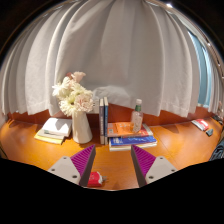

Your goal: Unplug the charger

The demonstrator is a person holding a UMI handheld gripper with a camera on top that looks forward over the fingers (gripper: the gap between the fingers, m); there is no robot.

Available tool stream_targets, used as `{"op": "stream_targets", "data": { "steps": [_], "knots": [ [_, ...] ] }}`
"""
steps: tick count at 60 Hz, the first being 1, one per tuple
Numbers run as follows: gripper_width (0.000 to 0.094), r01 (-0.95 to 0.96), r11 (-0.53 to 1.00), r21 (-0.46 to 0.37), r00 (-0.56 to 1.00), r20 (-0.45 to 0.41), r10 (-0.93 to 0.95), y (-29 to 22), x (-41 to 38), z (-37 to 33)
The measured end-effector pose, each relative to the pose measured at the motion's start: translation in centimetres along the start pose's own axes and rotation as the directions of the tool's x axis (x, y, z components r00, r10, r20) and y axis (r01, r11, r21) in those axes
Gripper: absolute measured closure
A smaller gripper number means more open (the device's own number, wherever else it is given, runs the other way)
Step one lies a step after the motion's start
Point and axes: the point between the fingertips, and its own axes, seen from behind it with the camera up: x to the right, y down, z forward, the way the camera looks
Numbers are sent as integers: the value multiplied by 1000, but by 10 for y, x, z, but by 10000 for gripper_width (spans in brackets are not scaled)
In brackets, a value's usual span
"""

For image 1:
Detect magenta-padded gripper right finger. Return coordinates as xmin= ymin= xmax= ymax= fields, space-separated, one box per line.
xmin=130 ymin=144 xmax=178 ymax=188

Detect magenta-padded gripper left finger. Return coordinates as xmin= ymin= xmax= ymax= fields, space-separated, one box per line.
xmin=47 ymin=143 xmax=97 ymax=188

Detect white and red charger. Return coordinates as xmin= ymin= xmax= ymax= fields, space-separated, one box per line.
xmin=87 ymin=171 xmax=108 ymax=188

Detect white flat book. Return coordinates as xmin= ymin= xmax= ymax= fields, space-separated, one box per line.
xmin=109 ymin=142 xmax=158 ymax=152

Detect thin yellow book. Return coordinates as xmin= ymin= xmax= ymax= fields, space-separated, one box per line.
xmin=33 ymin=133 xmax=65 ymax=146

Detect white ceramic vase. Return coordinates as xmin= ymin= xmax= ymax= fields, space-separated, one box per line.
xmin=71 ymin=110 xmax=94 ymax=145

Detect thin cream book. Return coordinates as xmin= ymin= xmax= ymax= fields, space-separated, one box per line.
xmin=36 ymin=128 xmax=66 ymax=141

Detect thick white book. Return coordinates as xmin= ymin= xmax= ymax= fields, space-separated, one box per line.
xmin=41 ymin=117 xmax=73 ymax=138

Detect orange flat book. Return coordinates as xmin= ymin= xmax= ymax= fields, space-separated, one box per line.
xmin=107 ymin=121 xmax=154 ymax=138

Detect clear bottle with green cap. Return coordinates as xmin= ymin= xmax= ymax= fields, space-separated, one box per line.
xmin=130 ymin=98 xmax=145 ymax=134

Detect dark grey upright book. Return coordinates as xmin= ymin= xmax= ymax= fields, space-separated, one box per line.
xmin=98 ymin=97 xmax=106 ymax=146

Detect blue upright book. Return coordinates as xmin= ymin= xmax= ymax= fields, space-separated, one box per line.
xmin=103 ymin=96 xmax=110 ymax=146

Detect red and white packet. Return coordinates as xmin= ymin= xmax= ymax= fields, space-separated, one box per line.
xmin=191 ymin=118 xmax=211 ymax=132

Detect black chair back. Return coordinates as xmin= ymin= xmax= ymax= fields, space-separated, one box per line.
xmin=208 ymin=137 xmax=224 ymax=162

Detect white flower bouquet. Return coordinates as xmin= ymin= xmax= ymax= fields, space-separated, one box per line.
xmin=51 ymin=70 xmax=95 ymax=118

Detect glass window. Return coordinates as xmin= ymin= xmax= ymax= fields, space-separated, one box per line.
xmin=188 ymin=29 xmax=213 ymax=108

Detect white curtain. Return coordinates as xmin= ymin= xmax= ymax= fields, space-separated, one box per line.
xmin=0 ymin=0 xmax=224 ymax=118

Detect recessed ceiling lights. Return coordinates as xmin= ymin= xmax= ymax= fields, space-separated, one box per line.
xmin=165 ymin=2 xmax=213 ymax=48

